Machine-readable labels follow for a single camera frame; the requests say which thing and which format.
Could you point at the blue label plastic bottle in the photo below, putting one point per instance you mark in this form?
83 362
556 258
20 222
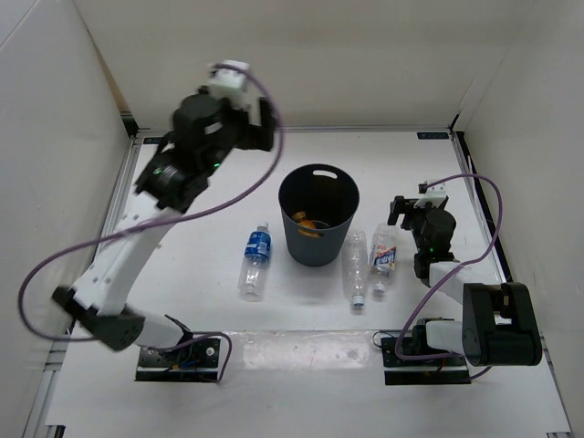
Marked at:
255 264

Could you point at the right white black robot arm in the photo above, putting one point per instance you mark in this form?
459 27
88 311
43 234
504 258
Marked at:
498 326

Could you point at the right blue corner label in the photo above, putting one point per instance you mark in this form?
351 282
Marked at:
432 135

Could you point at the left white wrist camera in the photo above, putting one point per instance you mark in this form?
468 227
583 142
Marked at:
225 83

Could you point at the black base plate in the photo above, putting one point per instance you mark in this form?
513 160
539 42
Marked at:
399 372
203 361

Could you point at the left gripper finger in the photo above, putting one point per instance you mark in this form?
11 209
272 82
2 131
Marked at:
261 137
239 101

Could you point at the clear unlabelled plastic bottle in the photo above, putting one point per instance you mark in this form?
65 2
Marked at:
354 260

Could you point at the aluminium frame rail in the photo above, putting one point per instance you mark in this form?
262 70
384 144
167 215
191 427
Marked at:
479 186
36 424

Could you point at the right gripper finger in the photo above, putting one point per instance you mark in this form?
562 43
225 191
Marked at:
443 203
401 206

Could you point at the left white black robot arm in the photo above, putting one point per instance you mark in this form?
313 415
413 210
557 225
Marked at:
165 190

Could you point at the right aluminium frame rail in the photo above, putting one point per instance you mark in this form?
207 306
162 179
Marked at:
479 186

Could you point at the orange plastic bottle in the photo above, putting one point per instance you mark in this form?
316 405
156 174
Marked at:
308 227

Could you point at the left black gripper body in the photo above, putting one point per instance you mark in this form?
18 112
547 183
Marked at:
234 127

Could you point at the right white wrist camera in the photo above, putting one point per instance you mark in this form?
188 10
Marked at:
430 195

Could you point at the left blue corner label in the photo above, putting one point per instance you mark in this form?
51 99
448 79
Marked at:
151 140

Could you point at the white label clear bottle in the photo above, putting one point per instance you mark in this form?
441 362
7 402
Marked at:
383 254

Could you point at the left aluminium frame rail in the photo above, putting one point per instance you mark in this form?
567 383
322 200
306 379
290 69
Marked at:
36 424

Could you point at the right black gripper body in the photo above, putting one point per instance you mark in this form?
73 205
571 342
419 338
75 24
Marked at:
419 218

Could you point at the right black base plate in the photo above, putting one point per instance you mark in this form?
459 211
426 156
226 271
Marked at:
399 372

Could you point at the dark grey plastic bin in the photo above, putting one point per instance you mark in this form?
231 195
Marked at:
325 193

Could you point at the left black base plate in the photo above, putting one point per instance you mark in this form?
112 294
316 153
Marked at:
203 361

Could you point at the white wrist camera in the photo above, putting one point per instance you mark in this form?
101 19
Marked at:
225 83
430 195

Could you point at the blue corner label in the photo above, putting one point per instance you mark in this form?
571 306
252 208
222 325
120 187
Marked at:
151 140
432 135

